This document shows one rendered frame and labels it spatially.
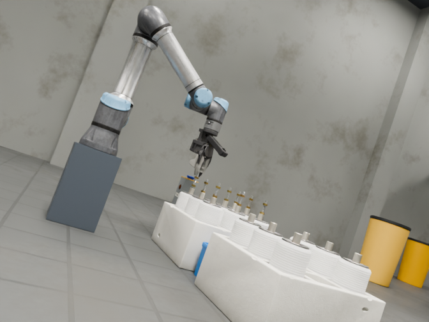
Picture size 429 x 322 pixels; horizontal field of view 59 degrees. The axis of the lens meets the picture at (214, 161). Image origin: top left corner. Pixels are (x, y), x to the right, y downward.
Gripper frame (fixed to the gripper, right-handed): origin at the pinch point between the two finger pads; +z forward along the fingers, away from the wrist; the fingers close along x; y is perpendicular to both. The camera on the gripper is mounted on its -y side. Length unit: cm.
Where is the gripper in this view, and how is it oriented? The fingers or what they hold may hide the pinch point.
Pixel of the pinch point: (199, 173)
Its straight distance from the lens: 172.0
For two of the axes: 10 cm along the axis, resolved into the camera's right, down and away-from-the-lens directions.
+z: -3.4, 9.4, -0.6
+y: -8.2, -2.7, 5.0
